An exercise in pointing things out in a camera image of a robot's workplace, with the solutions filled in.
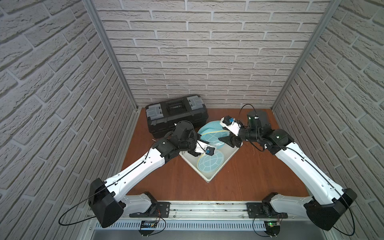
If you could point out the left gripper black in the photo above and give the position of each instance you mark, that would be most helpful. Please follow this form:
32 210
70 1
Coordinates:
193 144

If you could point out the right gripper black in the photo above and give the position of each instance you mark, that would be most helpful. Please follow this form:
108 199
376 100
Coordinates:
231 140

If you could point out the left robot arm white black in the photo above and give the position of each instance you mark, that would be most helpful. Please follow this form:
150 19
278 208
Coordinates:
107 198

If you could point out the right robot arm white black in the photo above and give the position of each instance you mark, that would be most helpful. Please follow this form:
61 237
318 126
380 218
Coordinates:
328 200

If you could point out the white perforated plastic basket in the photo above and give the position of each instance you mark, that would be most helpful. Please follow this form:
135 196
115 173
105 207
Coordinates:
209 166

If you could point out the black plastic toolbox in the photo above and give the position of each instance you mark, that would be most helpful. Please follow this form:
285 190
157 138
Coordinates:
162 117

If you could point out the left controller circuit board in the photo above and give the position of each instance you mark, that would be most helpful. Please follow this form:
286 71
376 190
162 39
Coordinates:
147 228

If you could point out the controller circuit board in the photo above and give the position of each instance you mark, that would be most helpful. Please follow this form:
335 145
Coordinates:
147 228
272 229

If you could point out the right controller circuit board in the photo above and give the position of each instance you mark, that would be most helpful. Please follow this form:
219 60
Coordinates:
272 229

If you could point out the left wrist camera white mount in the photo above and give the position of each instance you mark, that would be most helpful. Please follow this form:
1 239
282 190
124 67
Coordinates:
204 148

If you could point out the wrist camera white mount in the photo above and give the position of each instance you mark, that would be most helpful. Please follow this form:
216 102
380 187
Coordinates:
231 125
204 148

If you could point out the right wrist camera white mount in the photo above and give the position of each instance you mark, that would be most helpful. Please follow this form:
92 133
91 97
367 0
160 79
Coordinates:
231 125

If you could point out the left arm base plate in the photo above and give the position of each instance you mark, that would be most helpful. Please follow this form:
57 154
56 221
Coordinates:
159 209

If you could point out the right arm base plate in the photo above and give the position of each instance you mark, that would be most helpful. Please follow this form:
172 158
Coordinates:
258 210

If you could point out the right aluminium corner post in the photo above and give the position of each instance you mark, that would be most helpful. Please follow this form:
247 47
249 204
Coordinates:
324 21

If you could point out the aluminium corner post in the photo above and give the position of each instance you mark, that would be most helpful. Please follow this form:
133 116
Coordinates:
94 16
324 21

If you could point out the left aluminium corner post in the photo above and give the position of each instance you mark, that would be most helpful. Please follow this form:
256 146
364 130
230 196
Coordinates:
94 16

